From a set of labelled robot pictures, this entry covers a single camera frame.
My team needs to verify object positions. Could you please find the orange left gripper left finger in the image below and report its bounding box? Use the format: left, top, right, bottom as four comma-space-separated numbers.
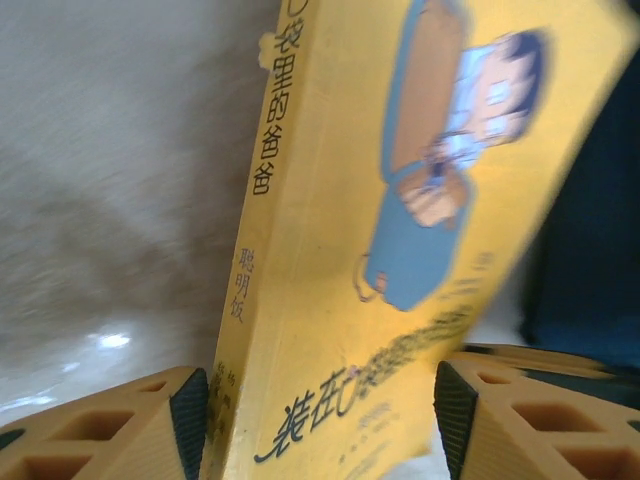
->
0, 366, 209, 480

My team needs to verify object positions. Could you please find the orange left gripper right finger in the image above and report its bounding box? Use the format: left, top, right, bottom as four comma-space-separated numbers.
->
433, 344, 640, 480

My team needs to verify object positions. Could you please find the navy blue backpack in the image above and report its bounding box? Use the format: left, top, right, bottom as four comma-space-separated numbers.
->
519, 64, 640, 371

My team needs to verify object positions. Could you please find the yellow paperback book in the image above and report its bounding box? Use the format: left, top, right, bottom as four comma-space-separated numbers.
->
202, 0, 640, 480

